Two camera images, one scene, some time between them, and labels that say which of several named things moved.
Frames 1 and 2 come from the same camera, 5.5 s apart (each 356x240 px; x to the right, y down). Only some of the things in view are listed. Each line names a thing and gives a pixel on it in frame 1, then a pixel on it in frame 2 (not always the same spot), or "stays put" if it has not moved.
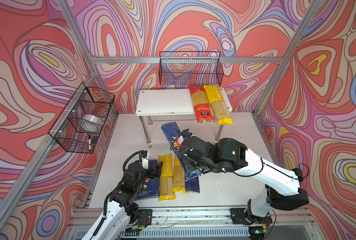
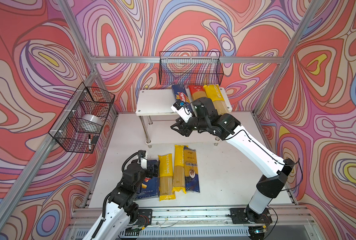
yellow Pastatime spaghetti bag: (221, 111) stays put
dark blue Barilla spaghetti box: (192, 180) to (179, 93)
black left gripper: (157, 171) stays put
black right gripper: (189, 168) to (182, 126)
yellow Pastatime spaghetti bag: (167, 192) stays put
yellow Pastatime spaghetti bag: (178, 183) stays put
